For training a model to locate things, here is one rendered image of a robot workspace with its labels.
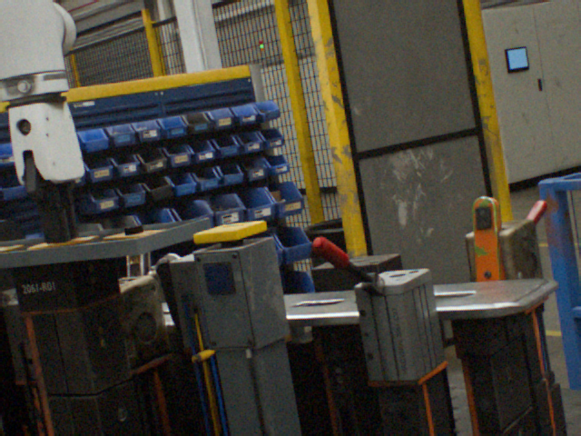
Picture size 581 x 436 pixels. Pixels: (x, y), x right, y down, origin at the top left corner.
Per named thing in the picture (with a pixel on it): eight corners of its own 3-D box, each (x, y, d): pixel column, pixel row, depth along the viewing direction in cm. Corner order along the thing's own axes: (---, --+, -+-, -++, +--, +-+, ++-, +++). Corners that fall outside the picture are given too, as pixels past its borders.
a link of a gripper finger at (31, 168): (25, 175, 131) (45, 208, 135) (38, 130, 137) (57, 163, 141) (15, 177, 132) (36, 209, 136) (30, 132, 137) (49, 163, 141)
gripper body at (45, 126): (44, 89, 133) (63, 183, 134) (79, 88, 142) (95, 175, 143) (-13, 100, 134) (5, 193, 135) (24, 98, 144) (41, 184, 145)
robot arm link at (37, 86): (46, 71, 133) (51, 96, 133) (76, 71, 141) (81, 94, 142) (-17, 83, 135) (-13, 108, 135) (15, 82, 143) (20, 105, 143)
